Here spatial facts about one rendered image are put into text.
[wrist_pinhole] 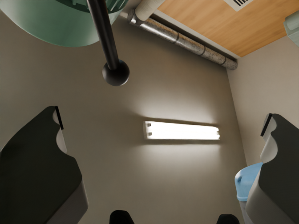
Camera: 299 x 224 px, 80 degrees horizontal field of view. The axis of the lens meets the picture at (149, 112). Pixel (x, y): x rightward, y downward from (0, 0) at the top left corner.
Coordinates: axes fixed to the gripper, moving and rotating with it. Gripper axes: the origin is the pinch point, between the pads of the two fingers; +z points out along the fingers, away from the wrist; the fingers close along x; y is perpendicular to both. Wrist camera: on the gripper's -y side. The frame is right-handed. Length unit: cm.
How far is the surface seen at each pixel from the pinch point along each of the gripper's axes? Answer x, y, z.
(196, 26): 55, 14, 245
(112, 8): -6.0, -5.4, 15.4
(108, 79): -6.1, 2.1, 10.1
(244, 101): 157, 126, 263
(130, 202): -15, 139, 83
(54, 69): -78, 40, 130
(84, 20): -9.4, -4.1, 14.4
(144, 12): -9, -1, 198
